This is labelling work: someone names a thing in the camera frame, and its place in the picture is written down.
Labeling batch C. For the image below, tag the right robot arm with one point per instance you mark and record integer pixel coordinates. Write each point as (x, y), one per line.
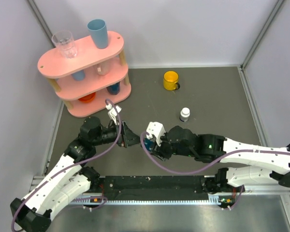
(261, 164)

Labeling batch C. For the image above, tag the dark blue faceted cup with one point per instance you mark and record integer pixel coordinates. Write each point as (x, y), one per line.
(114, 89)

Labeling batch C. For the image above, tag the pink three-tier wooden shelf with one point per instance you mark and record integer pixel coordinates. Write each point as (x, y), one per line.
(58, 71)

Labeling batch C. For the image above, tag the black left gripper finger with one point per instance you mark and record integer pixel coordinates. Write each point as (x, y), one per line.
(128, 132)
(133, 141)

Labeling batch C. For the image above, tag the clear drinking glass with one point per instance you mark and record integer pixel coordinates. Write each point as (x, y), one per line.
(64, 42)

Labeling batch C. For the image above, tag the teal pill organizer box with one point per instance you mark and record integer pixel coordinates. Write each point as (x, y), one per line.
(148, 144)

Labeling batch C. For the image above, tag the white pill bottle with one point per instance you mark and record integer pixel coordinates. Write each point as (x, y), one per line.
(184, 114)

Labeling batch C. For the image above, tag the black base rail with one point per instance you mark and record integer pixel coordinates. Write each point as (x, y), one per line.
(153, 188)

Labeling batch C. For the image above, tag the light blue plastic tumbler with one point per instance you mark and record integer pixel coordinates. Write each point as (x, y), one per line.
(98, 32)

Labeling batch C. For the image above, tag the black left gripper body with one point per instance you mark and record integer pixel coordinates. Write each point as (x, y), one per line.
(121, 143)

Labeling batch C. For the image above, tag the yellow mug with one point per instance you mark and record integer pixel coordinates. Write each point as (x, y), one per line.
(171, 81)

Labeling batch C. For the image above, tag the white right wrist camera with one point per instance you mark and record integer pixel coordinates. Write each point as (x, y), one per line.
(155, 130)

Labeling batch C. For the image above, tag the small light blue cup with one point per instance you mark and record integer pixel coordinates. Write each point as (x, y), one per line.
(79, 75)

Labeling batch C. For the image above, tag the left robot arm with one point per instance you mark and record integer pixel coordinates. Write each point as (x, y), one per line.
(70, 177)

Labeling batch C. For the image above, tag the orange plastic bowl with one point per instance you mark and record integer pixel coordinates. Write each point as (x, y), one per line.
(88, 98)

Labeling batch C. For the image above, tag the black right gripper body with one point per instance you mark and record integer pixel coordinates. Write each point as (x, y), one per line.
(166, 149)

